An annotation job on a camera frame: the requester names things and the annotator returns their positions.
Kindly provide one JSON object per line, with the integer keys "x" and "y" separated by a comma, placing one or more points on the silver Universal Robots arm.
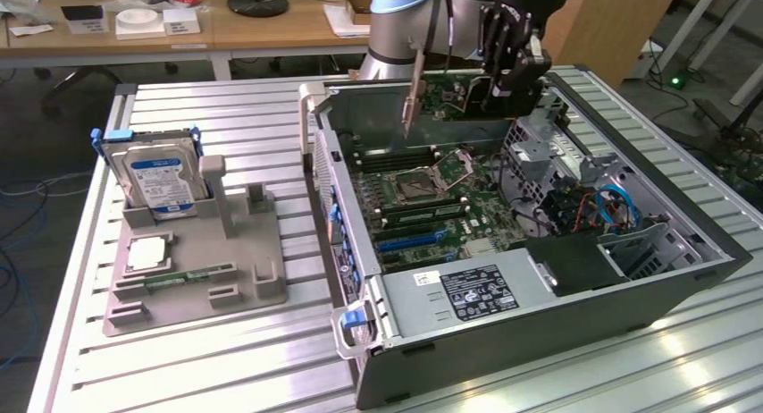
{"x": 394, "y": 37}

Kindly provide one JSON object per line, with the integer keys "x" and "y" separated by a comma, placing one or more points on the RAM stick with label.
{"x": 426, "y": 214}

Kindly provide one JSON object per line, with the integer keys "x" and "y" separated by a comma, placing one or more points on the grey parts rack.
{"x": 196, "y": 252}

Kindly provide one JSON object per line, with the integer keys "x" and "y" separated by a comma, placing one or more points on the metal socket cover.
{"x": 459, "y": 165}

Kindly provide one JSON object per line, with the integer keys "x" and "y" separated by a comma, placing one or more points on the bare green RAM stick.
{"x": 179, "y": 277}

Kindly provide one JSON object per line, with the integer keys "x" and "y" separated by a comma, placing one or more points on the blue case latch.
{"x": 352, "y": 320}

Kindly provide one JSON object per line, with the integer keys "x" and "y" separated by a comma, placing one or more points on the black round lamp base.
{"x": 258, "y": 6}

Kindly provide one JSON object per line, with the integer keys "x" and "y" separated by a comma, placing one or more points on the white box with black top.
{"x": 83, "y": 13}

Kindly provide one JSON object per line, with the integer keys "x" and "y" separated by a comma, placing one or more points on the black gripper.
{"x": 519, "y": 24}

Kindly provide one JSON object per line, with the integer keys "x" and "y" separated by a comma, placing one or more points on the small white paper slip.
{"x": 30, "y": 29}

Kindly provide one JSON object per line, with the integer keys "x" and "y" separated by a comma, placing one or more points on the grey power supply unit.
{"x": 418, "y": 305}

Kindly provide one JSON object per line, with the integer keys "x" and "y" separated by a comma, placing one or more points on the white paper stack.
{"x": 346, "y": 24}

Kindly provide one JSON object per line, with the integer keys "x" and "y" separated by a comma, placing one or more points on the white box with round dish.
{"x": 140, "y": 28}

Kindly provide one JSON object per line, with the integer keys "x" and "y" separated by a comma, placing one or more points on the black plastic shroud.
{"x": 573, "y": 261}

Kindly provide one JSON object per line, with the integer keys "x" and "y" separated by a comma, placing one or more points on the wooden cabinet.
{"x": 609, "y": 28}

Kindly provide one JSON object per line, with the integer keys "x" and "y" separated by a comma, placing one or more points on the blue expansion slot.
{"x": 411, "y": 242}

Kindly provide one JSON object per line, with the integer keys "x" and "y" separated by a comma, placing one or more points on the white table frame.
{"x": 686, "y": 28}

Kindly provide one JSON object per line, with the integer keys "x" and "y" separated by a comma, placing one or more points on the plain white labelled box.
{"x": 179, "y": 17}

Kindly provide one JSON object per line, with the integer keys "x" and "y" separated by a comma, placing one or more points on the device with green light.
{"x": 675, "y": 80}

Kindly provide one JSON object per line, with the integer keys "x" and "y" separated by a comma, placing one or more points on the low metal disk bay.
{"x": 655, "y": 247}

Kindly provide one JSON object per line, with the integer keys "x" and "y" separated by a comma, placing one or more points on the blue disk carrier frame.
{"x": 116, "y": 136}

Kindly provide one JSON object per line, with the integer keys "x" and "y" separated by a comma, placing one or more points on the green graphics card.
{"x": 444, "y": 95}

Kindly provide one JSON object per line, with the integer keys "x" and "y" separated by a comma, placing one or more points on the wooden desk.
{"x": 268, "y": 31}

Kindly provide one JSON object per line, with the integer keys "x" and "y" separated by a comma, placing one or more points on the open black PC case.
{"x": 476, "y": 364}

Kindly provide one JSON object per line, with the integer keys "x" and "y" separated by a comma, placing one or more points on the black long expansion slot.
{"x": 418, "y": 229}

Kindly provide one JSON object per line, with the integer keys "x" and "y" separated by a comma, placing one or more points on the green motherboard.
{"x": 476, "y": 216}

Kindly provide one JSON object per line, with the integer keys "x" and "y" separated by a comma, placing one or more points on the tall metal disk bay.
{"x": 530, "y": 158}

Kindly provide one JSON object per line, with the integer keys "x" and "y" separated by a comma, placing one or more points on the CPU socket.
{"x": 418, "y": 187}

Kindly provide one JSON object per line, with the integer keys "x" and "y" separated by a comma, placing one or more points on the hard disk with blue label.
{"x": 158, "y": 180}

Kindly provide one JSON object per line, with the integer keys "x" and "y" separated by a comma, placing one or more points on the silver CPU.
{"x": 146, "y": 252}

